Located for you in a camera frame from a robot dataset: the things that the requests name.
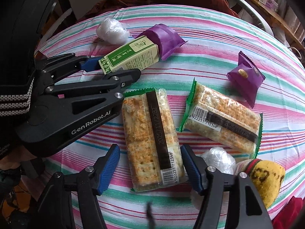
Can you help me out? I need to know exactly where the yellow plush toy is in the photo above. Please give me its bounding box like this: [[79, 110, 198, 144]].
[[235, 159, 286, 208]]

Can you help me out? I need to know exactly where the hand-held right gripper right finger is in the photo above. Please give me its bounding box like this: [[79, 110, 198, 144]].
[[180, 144, 273, 229]]

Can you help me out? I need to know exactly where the green and white carton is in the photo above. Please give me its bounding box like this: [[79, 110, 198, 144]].
[[98, 35, 160, 75]]

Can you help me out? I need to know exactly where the large purple snack packet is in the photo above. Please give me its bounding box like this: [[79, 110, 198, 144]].
[[132, 24, 188, 61]]

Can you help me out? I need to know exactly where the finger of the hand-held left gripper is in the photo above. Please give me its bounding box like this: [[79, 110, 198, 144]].
[[35, 53, 102, 77], [44, 68, 141, 95]]

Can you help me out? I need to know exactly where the white plastic bag ball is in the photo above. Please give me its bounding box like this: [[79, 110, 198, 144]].
[[201, 147, 236, 175], [96, 18, 129, 45]]

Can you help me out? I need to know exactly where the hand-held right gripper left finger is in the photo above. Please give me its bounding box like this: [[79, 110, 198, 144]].
[[36, 144, 121, 229]]

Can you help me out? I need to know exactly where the small purple box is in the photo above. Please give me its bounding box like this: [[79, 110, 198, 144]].
[[266, 0, 279, 11]]

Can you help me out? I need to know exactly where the cracker packet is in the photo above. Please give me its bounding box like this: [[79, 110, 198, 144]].
[[179, 77, 263, 159], [121, 88, 189, 192]]

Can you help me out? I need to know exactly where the maroon cloth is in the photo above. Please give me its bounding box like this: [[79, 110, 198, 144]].
[[76, 0, 240, 25]]

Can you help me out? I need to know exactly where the small purple snack packet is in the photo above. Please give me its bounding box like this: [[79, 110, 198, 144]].
[[226, 51, 266, 109]]

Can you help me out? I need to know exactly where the striped tablecloth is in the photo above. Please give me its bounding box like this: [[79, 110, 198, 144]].
[[35, 3, 305, 229]]

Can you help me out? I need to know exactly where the red cloth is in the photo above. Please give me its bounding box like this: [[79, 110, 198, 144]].
[[272, 196, 305, 229]]

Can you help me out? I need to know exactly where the wooden side shelf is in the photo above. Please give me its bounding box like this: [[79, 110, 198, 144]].
[[235, 0, 305, 50]]

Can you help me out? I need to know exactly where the white chair armrest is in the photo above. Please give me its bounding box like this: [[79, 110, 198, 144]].
[[227, 0, 273, 32]]

